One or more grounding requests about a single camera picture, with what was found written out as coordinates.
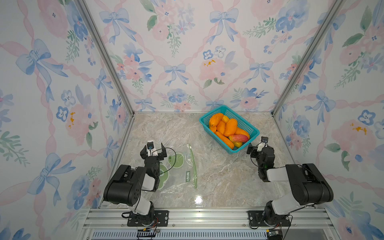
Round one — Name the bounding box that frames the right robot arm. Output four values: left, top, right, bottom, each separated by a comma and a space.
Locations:
247, 142, 334, 229

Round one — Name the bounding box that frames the long orange mango front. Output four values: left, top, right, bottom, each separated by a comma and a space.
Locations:
215, 131, 235, 150

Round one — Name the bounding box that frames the teal plastic basket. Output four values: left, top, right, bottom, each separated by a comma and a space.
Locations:
199, 106, 260, 155

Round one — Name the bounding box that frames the small yellow mango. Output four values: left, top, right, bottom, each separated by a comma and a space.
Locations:
222, 116, 230, 124

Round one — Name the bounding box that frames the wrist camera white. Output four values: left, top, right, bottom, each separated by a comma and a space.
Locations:
147, 141, 155, 151
258, 137, 269, 148

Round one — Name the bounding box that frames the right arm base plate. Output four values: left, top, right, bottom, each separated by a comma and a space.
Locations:
247, 211, 291, 228

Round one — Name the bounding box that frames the red green mango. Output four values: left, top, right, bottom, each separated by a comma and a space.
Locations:
229, 134, 249, 143

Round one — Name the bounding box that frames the orange mango in basket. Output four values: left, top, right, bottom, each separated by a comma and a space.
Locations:
224, 119, 238, 137

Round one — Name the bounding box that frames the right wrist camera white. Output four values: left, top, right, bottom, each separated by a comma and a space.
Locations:
258, 137, 269, 148

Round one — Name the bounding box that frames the clear zip-top bag green print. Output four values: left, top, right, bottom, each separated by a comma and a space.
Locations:
158, 144, 198, 193

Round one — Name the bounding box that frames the aluminium frame rail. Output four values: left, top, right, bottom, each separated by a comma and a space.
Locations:
78, 208, 340, 240

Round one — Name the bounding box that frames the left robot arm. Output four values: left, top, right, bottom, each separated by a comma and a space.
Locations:
103, 142, 167, 219

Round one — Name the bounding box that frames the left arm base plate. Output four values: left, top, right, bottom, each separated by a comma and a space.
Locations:
127, 210, 170, 228

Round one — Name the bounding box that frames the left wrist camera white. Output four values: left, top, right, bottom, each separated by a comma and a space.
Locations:
147, 141, 155, 151

